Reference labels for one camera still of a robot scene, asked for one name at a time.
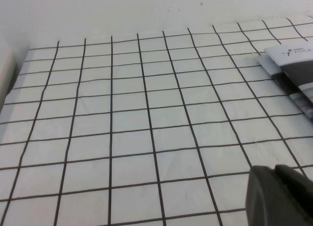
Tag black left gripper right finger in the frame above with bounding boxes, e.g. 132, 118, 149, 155
273, 163, 313, 226

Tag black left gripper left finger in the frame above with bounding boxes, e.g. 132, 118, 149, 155
245, 164, 290, 226

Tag AgileX product catalogue book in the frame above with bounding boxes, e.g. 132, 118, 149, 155
256, 41, 313, 119

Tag white black-grid tablecloth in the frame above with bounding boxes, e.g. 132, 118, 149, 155
0, 15, 313, 226

